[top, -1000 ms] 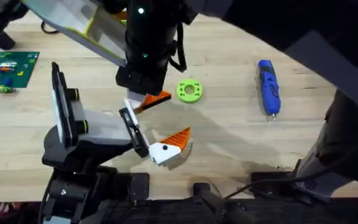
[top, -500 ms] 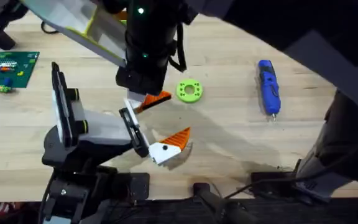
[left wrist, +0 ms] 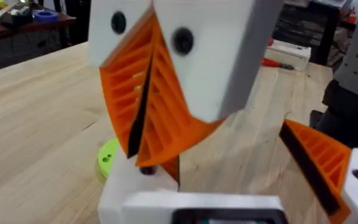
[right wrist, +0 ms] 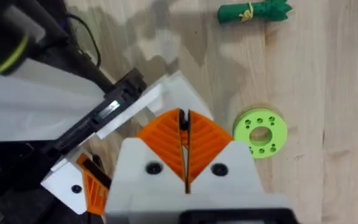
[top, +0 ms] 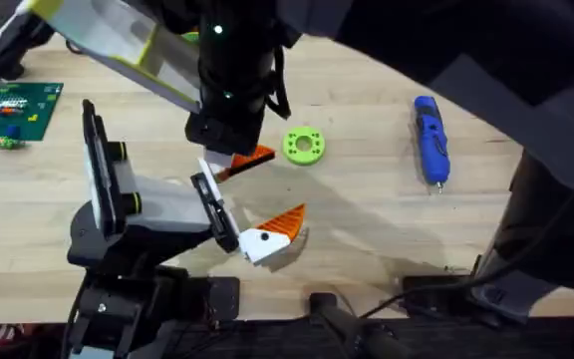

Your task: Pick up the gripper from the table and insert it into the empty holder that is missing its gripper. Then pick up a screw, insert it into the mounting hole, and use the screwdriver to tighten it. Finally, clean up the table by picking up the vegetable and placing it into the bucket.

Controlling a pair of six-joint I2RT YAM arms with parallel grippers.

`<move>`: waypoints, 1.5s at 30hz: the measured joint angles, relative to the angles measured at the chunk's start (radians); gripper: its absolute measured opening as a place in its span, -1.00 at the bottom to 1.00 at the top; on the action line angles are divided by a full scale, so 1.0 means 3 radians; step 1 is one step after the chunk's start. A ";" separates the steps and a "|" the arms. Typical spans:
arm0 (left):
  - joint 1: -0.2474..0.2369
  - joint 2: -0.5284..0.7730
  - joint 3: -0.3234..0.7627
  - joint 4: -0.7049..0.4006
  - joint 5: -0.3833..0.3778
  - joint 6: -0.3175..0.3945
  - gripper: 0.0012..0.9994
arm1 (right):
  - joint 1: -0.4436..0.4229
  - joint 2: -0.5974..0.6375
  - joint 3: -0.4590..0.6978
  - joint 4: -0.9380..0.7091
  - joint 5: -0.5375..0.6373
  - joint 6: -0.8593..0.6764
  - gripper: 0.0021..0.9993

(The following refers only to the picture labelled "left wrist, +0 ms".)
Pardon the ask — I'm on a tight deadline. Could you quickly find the left gripper bare left finger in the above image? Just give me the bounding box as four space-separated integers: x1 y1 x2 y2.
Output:
97 148 180 224

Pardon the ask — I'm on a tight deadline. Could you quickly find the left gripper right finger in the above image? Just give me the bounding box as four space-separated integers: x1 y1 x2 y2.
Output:
278 119 358 224

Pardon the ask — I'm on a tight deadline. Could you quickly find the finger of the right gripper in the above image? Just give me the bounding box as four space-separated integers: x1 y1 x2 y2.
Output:
87 0 155 159
135 0 285 168

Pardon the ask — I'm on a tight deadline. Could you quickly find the green disc with holes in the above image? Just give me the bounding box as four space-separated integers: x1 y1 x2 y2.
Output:
96 138 120 180

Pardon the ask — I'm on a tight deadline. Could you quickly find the white box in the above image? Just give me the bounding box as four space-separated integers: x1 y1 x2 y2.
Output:
264 39 312 72

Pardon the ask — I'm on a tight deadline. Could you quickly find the blue tape roll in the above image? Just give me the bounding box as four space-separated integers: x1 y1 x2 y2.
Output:
32 9 60 24

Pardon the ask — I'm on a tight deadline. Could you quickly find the brown side table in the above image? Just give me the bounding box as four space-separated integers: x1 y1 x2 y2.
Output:
0 6 77 74

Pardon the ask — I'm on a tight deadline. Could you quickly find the red-handled tool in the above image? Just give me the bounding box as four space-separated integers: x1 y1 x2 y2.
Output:
261 57 295 71

